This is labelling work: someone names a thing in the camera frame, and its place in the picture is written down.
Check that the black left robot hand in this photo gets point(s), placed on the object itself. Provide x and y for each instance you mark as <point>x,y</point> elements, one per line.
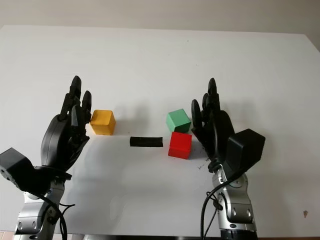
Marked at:
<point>57,140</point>

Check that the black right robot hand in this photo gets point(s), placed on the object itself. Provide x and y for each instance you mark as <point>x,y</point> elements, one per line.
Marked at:
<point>217,135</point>

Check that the red cube block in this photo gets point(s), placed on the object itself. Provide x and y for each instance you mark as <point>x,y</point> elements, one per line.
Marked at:
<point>180,145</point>

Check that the green cube block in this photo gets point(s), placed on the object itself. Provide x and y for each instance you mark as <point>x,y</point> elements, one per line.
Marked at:
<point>178,120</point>

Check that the yellow cube block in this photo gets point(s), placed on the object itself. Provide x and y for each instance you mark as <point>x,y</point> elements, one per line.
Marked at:
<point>102,122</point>

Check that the black tape strip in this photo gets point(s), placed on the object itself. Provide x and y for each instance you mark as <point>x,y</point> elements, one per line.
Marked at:
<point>146,142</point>

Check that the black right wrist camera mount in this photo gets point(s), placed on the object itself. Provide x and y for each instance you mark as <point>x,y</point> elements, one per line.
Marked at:
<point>247,147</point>

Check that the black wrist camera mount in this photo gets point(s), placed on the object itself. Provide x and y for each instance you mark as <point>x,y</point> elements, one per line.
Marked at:
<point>247,147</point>
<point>12,162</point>

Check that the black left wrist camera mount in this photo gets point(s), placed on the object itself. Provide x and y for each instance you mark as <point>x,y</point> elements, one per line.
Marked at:
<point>12,162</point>

